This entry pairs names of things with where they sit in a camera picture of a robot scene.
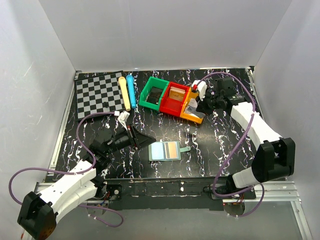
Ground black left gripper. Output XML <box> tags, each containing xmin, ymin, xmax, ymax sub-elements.
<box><xmin>105</xmin><ymin>123</ymin><xmax>156</xmax><ymax>155</ymax></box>

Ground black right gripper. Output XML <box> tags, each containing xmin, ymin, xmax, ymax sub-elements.
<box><xmin>195</xmin><ymin>89</ymin><xmax>223</xmax><ymax>117</ymax></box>

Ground white VIP credit card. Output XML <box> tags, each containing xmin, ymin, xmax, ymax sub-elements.
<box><xmin>187</xmin><ymin>105</ymin><xmax>205</xmax><ymax>119</ymax></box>

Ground mint green card holder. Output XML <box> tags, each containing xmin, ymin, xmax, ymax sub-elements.
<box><xmin>148</xmin><ymin>141</ymin><xmax>191</xmax><ymax>162</ymax></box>

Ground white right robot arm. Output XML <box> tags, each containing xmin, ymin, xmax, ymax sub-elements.
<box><xmin>191</xmin><ymin>76</ymin><xmax>296</xmax><ymax>199</ymax></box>

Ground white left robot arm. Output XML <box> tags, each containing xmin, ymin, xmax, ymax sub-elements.
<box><xmin>17</xmin><ymin>125</ymin><xmax>156</xmax><ymax>240</ymax></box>

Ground white cards in orange bin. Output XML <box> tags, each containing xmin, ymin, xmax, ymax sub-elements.
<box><xmin>184</xmin><ymin>98</ymin><xmax>198</xmax><ymax>114</ymax></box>

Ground tan cards in red bin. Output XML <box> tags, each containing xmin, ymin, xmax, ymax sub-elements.
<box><xmin>168</xmin><ymin>86</ymin><xmax>186</xmax><ymax>102</ymax></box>

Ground gold striped credit card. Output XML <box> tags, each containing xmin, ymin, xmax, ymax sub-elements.
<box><xmin>164</xmin><ymin>141</ymin><xmax>178</xmax><ymax>160</ymax></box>

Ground black cards in green bin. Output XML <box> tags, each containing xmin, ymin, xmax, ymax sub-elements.
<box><xmin>145</xmin><ymin>87</ymin><xmax>163</xmax><ymax>105</ymax></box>

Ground orange plastic bin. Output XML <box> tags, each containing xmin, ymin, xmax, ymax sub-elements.
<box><xmin>180</xmin><ymin>88</ymin><xmax>203</xmax><ymax>124</ymax></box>

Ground red plastic bin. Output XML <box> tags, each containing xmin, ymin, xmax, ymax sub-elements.
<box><xmin>159</xmin><ymin>81</ymin><xmax>190</xmax><ymax>117</ymax></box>

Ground green plastic bin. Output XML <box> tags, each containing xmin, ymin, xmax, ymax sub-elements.
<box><xmin>139</xmin><ymin>76</ymin><xmax>169</xmax><ymax>111</ymax></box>

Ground black grey checkerboard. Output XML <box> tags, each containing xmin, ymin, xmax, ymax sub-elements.
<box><xmin>74</xmin><ymin>71</ymin><xmax>126</xmax><ymax>121</ymax></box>

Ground blue marker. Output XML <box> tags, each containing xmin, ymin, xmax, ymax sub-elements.
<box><xmin>126</xmin><ymin>74</ymin><xmax>137</xmax><ymax>109</ymax></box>

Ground cream yellow marker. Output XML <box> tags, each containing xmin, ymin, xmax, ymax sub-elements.
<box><xmin>118</xmin><ymin>76</ymin><xmax>131</xmax><ymax>112</ymax></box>

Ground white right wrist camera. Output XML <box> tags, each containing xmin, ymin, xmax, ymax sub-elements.
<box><xmin>191</xmin><ymin>80</ymin><xmax>207</xmax><ymax>101</ymax></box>

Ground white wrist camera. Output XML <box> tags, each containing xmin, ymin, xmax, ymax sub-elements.
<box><xmin>191</xmin><ymin>80</ymin><xmax>207</xmax><ymax>101</ymax></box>
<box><xmin>114</xmin><ymin>110</ymin><xmax>130</xmax><ymax>128</ymax></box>

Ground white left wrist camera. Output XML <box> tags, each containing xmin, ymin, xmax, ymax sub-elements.
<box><xmin>114</xmin><ymin>110</ymin><xmax>130</xmax><ymax>128</ymax></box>

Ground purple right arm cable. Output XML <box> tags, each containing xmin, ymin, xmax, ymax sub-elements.
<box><xmin>199</xmin><ymin>71</ymin><xmax>265</xmax><ymax>217</ymax></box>

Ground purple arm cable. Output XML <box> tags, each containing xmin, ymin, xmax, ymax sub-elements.
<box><xmin>8</xmin><ymin>111</ymin><xmax>125</xmax><ymax>228</ymax></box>
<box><xmin>199</xmin><ymin>71</ymin><xmax>265</xmax><ymax>217</ymax></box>

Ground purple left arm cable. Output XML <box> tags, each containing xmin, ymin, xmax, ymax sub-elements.
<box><xmin>8</xmin><ymin>111</ymin><xmax>125</xmax><ymax>228</ymax></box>

